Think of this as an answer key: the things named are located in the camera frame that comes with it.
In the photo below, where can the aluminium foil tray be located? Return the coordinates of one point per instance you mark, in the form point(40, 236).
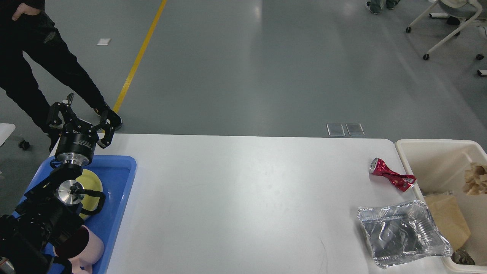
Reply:
point(402, 233)

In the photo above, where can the crumpled foil in bin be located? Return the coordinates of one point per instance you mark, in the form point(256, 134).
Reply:
point(461, 257)

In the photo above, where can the brown paper ball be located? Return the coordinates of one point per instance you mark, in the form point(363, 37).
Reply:
point(475, 180)

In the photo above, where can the beige waste bin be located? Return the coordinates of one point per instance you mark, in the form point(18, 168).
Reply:
point(439, 166)

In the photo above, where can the blue plastic tray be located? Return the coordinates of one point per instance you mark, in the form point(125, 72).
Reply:
point(116, 174)

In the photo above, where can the yellow plate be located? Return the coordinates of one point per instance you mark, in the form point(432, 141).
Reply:
point(89, 181)

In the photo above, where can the white office chair left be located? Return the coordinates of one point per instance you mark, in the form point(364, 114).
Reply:
point(7, 132)

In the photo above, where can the person in grey jeans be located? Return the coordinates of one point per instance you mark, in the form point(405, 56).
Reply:
point(376, 6)

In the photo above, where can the brown paper bag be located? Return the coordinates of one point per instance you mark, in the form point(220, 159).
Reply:
point(449, 219)

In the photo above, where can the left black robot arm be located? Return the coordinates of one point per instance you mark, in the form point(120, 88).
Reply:
point(44, 217)

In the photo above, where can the person in black clothes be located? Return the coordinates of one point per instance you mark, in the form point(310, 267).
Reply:
point(26, 28)

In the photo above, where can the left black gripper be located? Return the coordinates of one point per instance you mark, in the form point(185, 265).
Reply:
point(77, 146)

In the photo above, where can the pink mug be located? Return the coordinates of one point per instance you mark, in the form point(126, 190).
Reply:
point(83, 249)

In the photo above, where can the floor socket plate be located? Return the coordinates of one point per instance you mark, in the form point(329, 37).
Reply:
point(335, 130)
point(355, 129)

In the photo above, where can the crushed red can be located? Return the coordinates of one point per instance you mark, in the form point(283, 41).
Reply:
point(403, 182)

